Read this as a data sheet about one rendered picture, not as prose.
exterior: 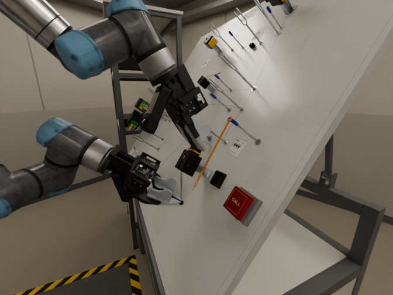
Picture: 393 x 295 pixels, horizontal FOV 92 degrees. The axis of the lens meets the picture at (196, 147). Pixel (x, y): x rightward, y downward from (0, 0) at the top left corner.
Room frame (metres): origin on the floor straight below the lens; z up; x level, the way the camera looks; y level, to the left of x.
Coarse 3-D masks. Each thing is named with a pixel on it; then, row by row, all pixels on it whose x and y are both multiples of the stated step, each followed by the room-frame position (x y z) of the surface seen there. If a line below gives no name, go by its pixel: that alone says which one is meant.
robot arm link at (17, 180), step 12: (0, 168) 0.34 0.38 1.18; (0, 180) 0.32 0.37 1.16; (12, 180) 0.33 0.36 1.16; (24, 180) 0.35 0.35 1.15; (36, 180) 0.36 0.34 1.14; (0, 192) 0.30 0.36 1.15; (12, 192) 0.32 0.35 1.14; (24, 192) 0.33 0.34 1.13; (36, 192) 0.35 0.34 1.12; (0, 204) 0.29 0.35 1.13; (12, 204) 0.31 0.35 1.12; (24, 204) 0.33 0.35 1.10; (0, 216) 0.29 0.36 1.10
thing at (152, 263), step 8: (136, 200) 0.72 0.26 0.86; (136, 208) 0.73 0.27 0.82; (144, 224) 0.57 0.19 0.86; (144, 232) 0.53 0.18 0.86; (144, 240) 0.53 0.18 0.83; (152, 248) 0.46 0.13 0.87; (152, 256) 0.43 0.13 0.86; (152, 264) 0.41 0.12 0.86; (152, 272) 0.42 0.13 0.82; (160, 280) 0.36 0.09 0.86; (160, 288) 0.34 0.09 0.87
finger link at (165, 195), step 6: (150, 192) 0.42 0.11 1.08; (156, 192) 0.42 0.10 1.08; (162, 192) 0.41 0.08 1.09; (168, 192) 0.41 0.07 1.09; (156, 198) 0.42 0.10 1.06; (162, 198) 0.42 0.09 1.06; (168, 198) 0.42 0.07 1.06; (174, 198) 0.44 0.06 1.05; (162, 204) 0.42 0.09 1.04; (168, 204) 0.43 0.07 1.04
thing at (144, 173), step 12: (108, 156) 0.40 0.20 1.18; (120, 156) 0.42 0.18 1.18; (132, 156) 0.44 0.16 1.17; (144, 156) 0.45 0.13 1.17; (108, 168) 0.42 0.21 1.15; (120, 168) 0.42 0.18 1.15; (132, 168) 0.39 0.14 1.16; (144, 168) 0.43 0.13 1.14; (156, 168) 0.43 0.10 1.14; (132, 180) 0.40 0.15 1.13; (144, 180) 0.40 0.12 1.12; (132, 192) 0.42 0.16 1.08
